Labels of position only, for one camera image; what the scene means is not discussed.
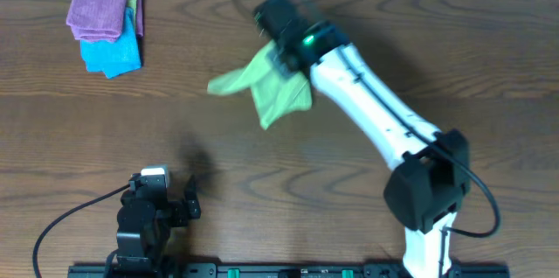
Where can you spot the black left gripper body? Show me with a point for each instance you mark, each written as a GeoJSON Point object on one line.
{"type": "Point", "coordinates": [182, 211]}

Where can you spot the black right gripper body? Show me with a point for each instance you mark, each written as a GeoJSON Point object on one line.
{"type": "Point", "coordinates": [288, 57]}

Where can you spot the light green microfiber cloth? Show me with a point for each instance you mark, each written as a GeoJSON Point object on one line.
{"type": "Point", "coordinates": [274, 94]}

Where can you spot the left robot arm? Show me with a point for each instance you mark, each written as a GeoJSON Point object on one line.
{"type": "Point", "coordinates": [145, 222]}

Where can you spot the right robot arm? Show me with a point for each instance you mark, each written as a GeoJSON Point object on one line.
{"type": "Point", "coordinates": [425, 190]}

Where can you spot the blue folded cloth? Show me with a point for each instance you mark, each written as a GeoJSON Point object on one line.
{"type": "Point", "coordinates": [117, 58]}

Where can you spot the purple folded cloth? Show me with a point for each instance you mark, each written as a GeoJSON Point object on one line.
{"type": "Point", "coordinates": [96, 20]}

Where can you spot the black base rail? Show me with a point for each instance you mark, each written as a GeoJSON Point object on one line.
{"type": "Point", "coordinates": [210, 270]}

